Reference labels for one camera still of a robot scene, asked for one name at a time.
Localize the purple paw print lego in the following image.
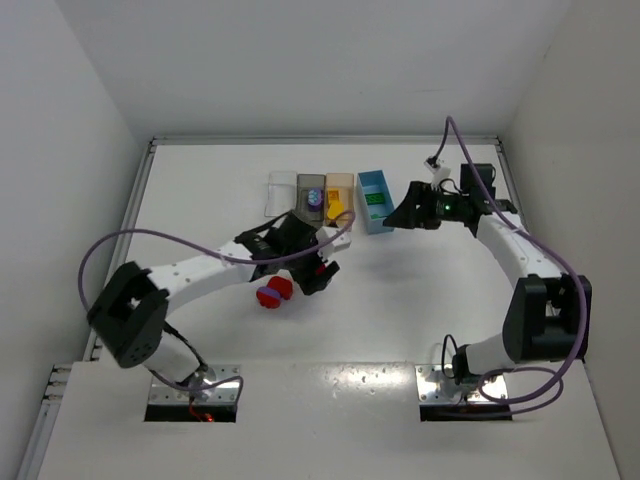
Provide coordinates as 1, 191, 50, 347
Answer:
307, 188, 324, 212

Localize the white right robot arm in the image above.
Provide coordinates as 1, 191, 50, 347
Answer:
384, 159, 592, 383

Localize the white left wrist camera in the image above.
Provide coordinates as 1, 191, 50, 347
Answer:
315, 226, 352, 259

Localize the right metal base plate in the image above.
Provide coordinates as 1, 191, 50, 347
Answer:
415, 363, 513, 422

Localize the aluminium frame rail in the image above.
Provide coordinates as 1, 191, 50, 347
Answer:
149, 133, 504, 148

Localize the red purple lego stack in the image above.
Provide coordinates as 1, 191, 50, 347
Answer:
256, 275, 293, 309

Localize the amber transparent container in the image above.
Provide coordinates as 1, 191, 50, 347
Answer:
324, 173, 355, 228

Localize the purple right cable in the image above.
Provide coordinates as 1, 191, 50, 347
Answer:
424, 115, 590, 414

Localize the purple cable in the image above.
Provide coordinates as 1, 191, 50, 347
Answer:
77, 209, 357, 314
424, 115, 590, 414

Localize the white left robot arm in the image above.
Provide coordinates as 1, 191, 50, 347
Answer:
85, 210, 351, 393

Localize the clear transparent container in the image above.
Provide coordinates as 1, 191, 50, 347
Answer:
264, 171, 297, 218

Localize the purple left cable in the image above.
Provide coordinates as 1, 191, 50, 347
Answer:
77, 209, 357, 314

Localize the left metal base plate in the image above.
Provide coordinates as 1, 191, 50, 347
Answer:
144, 364, 244, 423

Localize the yellow lego brick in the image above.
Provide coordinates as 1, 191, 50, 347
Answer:
326, 200, 345, 222

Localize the yellow striped curved lego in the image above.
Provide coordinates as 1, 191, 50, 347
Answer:
327, 189, 341, 204

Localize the metal base plate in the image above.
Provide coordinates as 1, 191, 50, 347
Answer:
144, 364, 244, 423
415, 363, 513, 422

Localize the grey transparent container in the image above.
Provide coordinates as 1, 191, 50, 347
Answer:
296, 174, 325, 226

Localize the blue container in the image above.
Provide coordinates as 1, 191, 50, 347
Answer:
356, 170, 395, 235

